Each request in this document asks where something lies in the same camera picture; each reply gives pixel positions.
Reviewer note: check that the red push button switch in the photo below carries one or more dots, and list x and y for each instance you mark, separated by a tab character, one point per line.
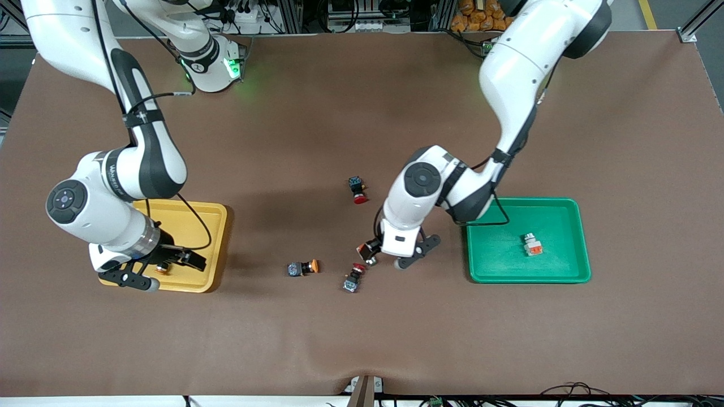
352	281
356	186

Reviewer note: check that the yellow push button switch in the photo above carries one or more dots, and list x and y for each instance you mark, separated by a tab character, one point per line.
163	268
297	269

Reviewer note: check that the green plastic tray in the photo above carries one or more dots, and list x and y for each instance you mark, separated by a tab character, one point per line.
503	260

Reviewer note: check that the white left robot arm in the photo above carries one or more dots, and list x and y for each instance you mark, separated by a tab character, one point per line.
515	68

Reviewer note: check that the orange packets pile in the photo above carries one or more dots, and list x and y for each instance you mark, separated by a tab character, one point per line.
472	17

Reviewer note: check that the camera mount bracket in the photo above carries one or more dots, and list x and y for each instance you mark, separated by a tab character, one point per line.
363	390

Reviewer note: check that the aluminium frame profile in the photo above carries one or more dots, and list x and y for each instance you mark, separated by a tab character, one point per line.
11	17
698	22

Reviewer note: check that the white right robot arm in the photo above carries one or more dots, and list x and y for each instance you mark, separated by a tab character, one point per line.
85	226

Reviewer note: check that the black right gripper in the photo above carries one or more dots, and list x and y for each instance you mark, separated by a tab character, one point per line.
167	250

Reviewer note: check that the white power strip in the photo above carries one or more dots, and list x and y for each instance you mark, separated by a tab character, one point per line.
356	26
249	17

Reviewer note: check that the yellow plastic tray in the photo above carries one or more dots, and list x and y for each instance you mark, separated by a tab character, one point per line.
198	226

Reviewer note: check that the brown table mat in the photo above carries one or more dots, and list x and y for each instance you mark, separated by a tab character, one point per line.
362	339

